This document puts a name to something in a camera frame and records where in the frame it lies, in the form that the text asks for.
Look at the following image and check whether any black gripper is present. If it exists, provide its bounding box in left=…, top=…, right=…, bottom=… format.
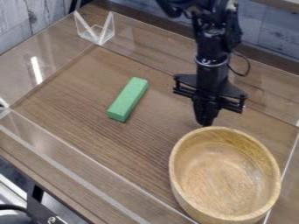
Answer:
left=172, top=59, right=248, bottom=126

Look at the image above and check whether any green rectangular block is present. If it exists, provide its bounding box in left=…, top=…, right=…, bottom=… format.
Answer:
left=106, top=77, right=148, bottom=122

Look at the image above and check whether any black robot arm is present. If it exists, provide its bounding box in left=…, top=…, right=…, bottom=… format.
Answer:
left=156, top=0, right=248, bottom=127

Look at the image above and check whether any wooden bowl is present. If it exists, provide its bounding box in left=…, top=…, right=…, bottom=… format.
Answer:
left=168, top=126, right=281, bottom=224

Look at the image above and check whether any clear acrylic corner bracket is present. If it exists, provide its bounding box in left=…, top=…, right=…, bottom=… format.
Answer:
left=73, top=10, right=114, bottom=46

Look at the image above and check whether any black table leg bracket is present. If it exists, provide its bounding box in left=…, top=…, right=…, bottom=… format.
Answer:
left=26, top=185, right=68, bottom=224

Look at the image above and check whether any black cable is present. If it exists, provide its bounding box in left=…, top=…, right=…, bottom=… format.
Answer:
left=0, top=201, right=30, bottom=218

